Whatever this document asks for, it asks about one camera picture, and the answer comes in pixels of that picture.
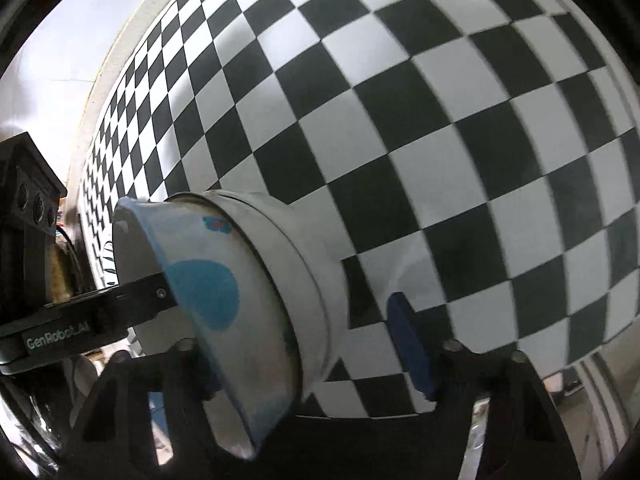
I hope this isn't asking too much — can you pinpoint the white bowl with coloured dots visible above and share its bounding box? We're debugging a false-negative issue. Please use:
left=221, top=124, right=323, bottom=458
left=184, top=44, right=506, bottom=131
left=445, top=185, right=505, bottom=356
left=111, top=195, right=303, bottom=461

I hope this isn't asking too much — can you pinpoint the black white checkered tablecloth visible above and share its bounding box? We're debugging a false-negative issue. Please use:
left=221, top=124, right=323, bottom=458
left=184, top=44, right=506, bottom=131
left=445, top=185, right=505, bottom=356
left=75, top=0, right=640, bottom=418

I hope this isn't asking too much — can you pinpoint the plain white bowl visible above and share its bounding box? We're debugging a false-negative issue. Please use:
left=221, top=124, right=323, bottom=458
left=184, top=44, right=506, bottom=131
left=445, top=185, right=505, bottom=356
left=165, top=190, right=348, bottom=396

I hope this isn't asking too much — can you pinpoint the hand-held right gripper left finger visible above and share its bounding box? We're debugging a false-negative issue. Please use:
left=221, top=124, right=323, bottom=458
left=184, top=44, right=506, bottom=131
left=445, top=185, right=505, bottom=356
left=59, top=339, right=243, bottom=480

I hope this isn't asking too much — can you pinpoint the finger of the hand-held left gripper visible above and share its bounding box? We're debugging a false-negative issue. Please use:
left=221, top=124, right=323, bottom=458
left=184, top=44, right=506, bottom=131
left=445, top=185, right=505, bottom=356
left=97, top=271, right=179, bottom=334

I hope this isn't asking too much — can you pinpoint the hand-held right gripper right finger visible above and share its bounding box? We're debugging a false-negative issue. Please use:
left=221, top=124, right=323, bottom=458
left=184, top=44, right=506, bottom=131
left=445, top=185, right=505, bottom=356
left=386, top=292, right=582, bottom=480

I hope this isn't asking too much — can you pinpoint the brown glazed plate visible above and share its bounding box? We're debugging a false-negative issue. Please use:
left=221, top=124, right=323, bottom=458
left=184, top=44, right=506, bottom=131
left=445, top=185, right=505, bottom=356
left=50, top=240, right=83, bottom=303

